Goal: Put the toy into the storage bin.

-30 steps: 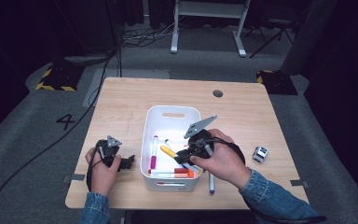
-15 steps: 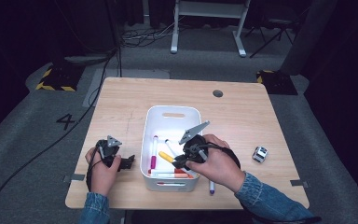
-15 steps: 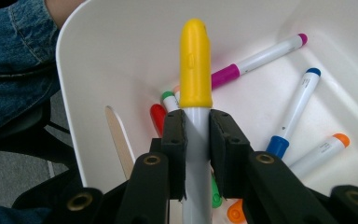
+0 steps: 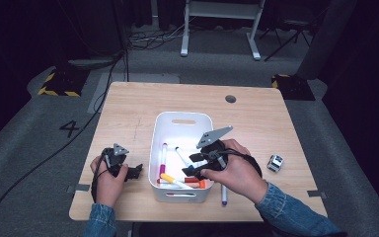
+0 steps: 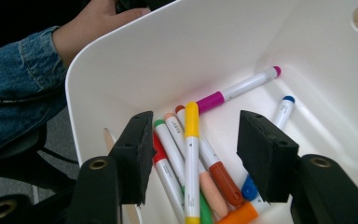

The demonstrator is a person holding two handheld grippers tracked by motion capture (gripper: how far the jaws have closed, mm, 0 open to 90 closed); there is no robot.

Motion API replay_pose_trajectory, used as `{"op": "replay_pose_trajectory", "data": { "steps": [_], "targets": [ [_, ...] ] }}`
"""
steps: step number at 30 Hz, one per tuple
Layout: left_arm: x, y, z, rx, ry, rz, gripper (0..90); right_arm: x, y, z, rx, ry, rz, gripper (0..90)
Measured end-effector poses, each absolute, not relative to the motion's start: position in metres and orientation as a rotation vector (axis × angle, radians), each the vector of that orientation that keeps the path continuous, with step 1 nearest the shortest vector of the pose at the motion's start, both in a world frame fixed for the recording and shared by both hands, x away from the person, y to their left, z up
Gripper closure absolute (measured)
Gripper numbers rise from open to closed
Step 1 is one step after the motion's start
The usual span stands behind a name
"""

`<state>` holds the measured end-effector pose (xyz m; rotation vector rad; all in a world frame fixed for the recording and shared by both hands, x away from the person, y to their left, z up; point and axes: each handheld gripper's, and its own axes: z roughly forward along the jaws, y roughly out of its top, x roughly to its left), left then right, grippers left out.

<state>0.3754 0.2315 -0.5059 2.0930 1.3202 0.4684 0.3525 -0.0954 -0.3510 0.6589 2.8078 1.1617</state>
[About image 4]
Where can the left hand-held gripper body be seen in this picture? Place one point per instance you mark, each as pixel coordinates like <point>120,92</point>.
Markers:
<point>116,161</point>

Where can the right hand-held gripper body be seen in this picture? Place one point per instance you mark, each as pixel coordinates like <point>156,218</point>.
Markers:
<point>213,154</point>

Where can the brown marker pen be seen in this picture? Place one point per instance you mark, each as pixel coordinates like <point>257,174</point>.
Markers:
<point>192,180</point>

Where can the peach marker pen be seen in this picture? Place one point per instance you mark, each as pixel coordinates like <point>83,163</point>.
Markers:
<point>194,185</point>

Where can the orange marker pen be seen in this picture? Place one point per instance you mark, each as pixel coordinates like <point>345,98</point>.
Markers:
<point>202,184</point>

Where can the magenta marker pen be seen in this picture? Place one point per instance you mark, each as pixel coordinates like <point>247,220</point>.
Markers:
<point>162,171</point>

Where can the yellow marker pen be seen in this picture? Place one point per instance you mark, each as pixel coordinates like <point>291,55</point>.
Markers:
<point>167,178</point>

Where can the white plastic bin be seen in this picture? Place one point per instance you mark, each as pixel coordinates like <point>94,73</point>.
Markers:
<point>177,131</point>

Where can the purple marker pen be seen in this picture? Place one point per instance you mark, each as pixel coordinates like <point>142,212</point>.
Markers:
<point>224,197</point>

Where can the person's left hand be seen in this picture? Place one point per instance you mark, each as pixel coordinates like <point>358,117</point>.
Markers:
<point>108,190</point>

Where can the person's right hand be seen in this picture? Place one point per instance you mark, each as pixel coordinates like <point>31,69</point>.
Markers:
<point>240,174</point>

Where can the grey tape strip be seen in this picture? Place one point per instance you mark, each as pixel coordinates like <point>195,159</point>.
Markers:
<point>79,188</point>
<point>316,194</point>

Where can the grey round table grommet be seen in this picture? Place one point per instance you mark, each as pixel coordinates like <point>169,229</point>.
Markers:
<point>230,98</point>

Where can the grey floor plate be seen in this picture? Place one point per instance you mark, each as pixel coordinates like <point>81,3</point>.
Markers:
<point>138,78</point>

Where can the yellow black striped stand base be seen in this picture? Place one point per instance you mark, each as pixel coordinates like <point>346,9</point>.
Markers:
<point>292,89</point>
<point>62,82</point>

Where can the grey flat stand foot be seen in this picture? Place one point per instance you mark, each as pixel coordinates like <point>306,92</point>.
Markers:
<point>89,62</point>

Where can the black folding stand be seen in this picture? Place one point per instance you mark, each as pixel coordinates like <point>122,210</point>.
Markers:
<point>291,23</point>

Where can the grey padded column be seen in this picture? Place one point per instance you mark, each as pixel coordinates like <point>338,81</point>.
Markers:
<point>325,39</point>

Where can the white metal desk frame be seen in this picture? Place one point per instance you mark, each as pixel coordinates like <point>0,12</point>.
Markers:
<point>222,10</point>

